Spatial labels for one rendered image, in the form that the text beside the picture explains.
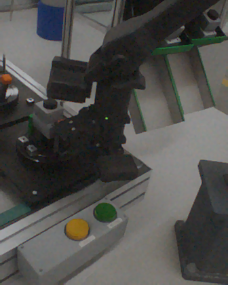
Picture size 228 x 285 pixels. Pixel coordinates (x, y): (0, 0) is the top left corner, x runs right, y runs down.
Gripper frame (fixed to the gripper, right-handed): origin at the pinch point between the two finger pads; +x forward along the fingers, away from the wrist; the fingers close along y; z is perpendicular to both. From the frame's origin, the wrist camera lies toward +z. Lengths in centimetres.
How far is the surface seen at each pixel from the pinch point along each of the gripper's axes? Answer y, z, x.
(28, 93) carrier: -41.7, 9.6, 9.5
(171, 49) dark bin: -21.5, -19.9, -13.4
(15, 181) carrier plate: -7.0, 14.9, 9.6
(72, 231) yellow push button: 6.9, 5.9, 9.6
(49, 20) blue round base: -109, -5, 11
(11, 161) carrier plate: -13.1, 15.3, 9.6
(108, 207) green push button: 2.5, -2.2, 9.6
